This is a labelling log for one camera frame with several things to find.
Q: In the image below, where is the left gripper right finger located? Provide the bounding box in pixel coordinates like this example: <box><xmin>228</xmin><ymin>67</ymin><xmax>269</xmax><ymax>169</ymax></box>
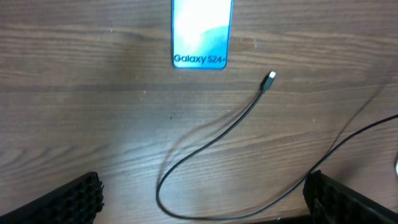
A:
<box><xmin>303</xmin><ymin>170</ymin><xmax>397</xmax><ymax>224</ymax></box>

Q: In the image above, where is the Samsung Galaxy smartphone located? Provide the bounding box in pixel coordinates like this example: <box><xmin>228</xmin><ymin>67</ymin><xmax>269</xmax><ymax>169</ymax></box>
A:
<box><xmin>172</xmin><ymin>0</ymin><xmax>234</xmax><ymax>70</ymax></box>

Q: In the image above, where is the black USB charging cable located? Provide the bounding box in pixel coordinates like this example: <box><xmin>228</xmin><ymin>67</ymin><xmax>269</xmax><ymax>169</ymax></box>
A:
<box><xmin>155</xmin><ymin>71</ymin><xmax>398</xmax><ymax>222</ymax></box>

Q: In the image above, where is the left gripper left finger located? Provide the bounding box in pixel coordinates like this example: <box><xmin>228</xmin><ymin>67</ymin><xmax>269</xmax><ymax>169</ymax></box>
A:
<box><xmin>1</xmin><ymin>172</ymin><xmax>104</xmax><ymax>224</ymax></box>

